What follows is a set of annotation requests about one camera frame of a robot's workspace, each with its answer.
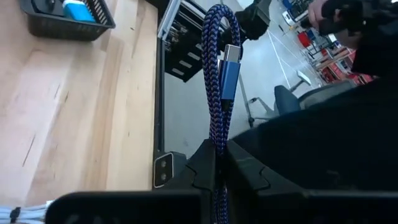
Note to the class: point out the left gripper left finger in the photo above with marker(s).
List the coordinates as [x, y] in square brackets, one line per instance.
[202, 171]

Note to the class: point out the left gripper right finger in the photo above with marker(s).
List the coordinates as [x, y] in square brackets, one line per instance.
[242, 174]

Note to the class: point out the grey office chair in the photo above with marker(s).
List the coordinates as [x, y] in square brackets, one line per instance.
[286, 99]

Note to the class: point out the white background object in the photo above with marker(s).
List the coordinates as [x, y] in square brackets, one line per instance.
[303, 77]

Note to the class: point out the red background shelves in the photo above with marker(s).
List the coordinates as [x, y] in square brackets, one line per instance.
[332, 68]

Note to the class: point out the black plastic basket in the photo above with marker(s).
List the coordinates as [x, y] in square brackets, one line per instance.
[62, 31]

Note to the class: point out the black metal table frame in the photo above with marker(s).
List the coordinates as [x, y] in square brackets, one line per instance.
[158, 109]

